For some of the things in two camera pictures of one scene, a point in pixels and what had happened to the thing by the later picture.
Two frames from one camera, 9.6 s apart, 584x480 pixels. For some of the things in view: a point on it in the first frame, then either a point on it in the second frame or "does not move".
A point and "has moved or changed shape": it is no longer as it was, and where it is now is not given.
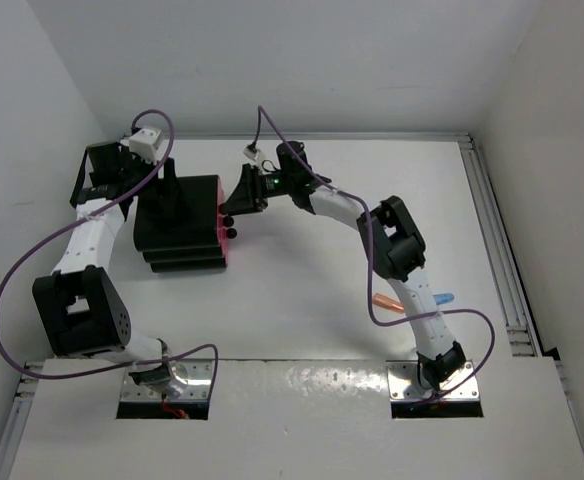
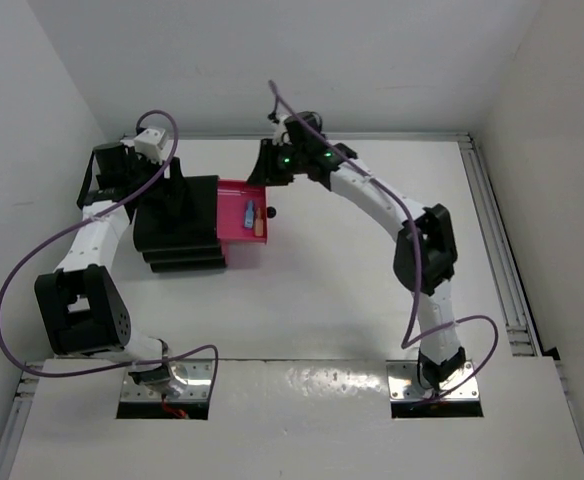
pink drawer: (222, 238) → (242, 255)
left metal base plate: (189, 380) does not move
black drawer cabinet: (178, 223) does not move
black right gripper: (246, 198) → (267, 172)
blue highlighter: (442, 298) has moved or changed shape
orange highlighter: (386, 301) → (259, 224)
